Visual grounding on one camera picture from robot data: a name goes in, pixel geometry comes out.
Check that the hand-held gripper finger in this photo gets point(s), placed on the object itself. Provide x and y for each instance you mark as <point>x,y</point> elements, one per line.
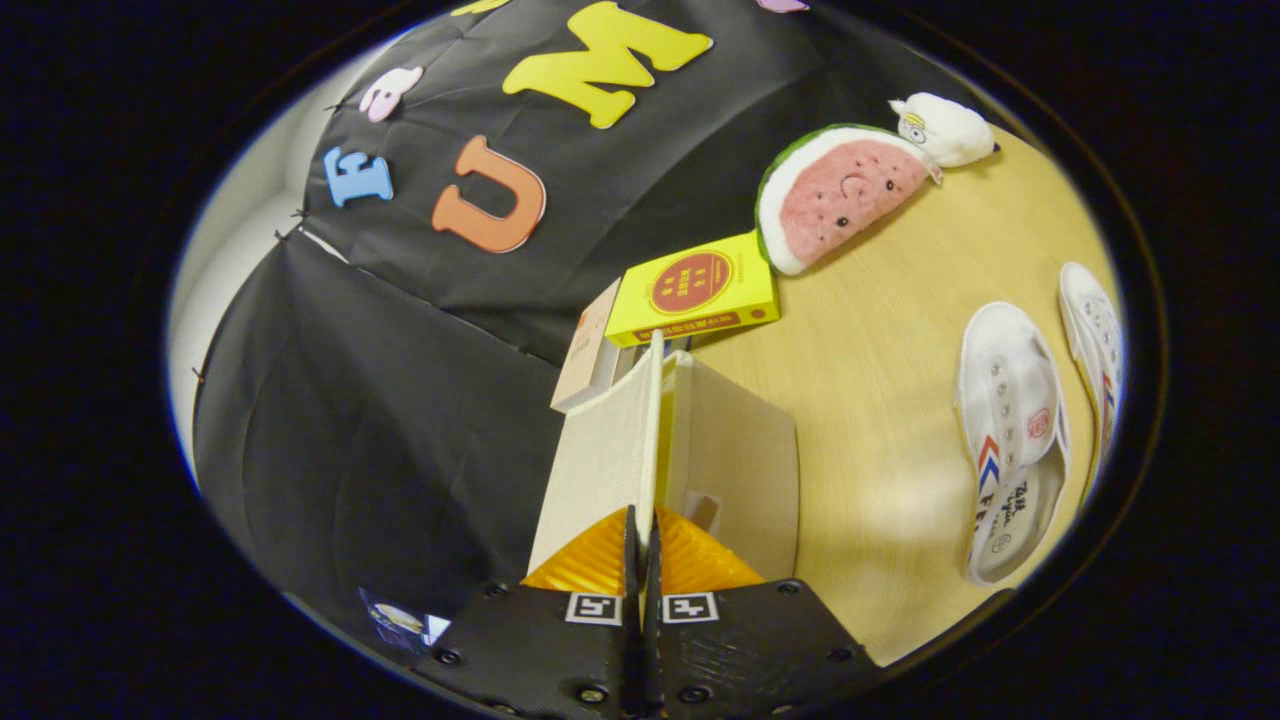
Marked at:
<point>650,575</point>
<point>632,560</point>

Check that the beige fabric storage box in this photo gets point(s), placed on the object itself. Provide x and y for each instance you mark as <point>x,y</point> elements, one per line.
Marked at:
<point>740,470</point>

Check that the white canvas shoe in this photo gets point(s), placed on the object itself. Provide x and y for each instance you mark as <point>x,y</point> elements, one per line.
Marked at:
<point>1005,370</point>
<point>1085,310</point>

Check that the yellow box with red circle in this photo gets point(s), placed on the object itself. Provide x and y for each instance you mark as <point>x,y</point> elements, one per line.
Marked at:
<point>690,285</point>

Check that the watermelon slice plush toy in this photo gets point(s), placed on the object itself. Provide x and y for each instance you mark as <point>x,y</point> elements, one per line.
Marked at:
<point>840,195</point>

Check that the white plush toy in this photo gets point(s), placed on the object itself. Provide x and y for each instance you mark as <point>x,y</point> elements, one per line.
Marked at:
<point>950,130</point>

